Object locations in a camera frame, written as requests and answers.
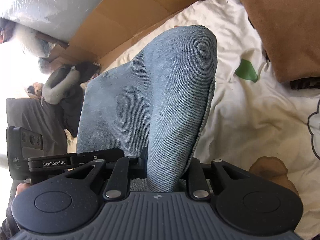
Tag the person left hand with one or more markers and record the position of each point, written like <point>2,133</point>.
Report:
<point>21,187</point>

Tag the small plush toy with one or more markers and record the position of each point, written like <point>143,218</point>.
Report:
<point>35,90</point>

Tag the person black clothing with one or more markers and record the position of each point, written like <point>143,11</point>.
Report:
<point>8,227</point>

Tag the brown cardboard sheet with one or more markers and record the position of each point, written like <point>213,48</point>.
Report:
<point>115,25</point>

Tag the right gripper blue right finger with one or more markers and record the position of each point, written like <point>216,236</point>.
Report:
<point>196,185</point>

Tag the grey neck pillow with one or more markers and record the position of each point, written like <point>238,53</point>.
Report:
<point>59,83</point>

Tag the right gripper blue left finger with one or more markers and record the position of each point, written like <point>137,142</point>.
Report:
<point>122,172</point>

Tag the white quilt bundle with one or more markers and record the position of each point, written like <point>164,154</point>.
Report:
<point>37,44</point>

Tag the cream cartoon bear bedsheet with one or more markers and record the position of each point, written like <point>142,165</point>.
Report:
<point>254,122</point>

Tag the black garment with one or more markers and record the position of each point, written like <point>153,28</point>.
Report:
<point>71,104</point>

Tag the dark grey pillow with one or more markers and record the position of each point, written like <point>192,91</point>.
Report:
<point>42,118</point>

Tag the folded brown garment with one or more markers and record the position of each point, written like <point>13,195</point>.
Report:
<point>289,30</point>

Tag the light blue denim pants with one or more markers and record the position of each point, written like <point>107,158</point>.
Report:
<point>159,100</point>

